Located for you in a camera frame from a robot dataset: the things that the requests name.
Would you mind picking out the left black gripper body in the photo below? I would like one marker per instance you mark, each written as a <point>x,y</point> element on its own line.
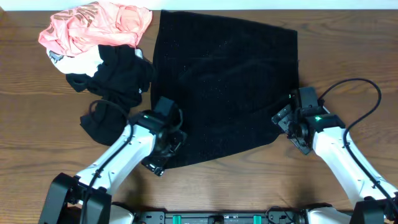
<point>173,143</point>

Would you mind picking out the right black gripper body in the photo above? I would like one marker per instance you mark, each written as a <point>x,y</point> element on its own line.
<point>288,122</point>

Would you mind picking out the black velvet skirt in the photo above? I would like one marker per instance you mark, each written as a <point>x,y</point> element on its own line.
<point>228,76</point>

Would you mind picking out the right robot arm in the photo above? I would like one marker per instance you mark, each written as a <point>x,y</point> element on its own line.
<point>312,128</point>

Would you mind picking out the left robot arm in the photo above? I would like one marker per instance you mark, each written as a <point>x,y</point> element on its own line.
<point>150,138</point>

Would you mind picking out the black crumpled garment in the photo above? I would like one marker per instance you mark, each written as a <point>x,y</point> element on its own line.
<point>120,79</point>

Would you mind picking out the white printed shirt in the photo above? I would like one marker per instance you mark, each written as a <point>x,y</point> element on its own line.
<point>101,61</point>

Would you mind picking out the pink printed shirt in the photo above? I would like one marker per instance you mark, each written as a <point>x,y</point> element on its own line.
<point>74,31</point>

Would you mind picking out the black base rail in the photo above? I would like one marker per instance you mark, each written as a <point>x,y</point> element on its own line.
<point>268,217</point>

